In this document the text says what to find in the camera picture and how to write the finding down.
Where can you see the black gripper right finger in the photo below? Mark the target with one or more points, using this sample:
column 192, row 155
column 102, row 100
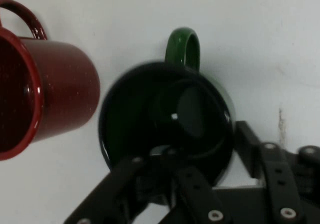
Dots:
column 280, row 179

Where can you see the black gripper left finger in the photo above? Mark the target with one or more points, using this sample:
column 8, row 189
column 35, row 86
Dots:
column 125, row 184

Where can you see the green enamel mug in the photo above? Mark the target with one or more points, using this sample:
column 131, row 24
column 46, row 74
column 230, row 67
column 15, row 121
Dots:
column 140, row 103

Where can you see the dark red speckled mug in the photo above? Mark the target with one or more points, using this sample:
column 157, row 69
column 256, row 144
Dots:
column 67, row 83

